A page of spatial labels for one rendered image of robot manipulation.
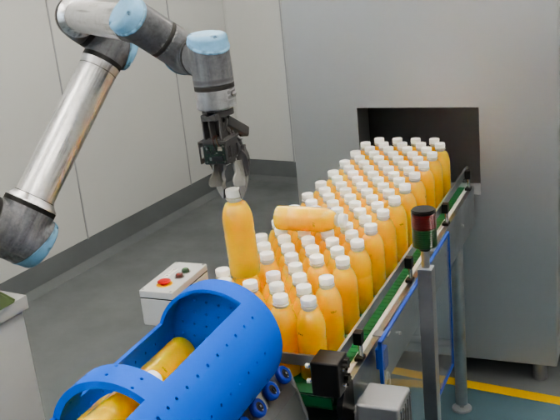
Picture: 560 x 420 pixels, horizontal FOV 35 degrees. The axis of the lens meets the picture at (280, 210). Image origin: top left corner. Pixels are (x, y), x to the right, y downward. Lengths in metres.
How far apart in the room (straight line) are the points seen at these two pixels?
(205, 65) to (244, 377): 0.66
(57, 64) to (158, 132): 1.07
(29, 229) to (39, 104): 2.99
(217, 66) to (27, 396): 1.12
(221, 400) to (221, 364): 0.07
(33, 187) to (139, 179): 3.66
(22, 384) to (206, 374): 0.90
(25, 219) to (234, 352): 0.86
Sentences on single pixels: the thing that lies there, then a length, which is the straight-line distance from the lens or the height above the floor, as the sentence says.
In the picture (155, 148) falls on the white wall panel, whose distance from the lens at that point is 6.24.
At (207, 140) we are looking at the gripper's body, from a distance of 1.95.
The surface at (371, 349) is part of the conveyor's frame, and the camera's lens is 2.35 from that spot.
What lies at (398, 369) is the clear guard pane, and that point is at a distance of 2.46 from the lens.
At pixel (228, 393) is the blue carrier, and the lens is 1.77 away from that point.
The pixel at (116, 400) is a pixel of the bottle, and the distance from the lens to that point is 1.65.
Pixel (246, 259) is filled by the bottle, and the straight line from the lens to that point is 2.05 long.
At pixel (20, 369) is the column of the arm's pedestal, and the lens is 2.51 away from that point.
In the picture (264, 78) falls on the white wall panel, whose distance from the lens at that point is 6.85.
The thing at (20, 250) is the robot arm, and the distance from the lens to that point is 2.47.
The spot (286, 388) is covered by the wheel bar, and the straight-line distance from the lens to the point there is 2.13.
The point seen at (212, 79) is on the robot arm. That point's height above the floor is 1.67.
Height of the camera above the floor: 2.00
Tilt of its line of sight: 19 degrees down
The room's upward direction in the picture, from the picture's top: 6 degrees counter-clockwise
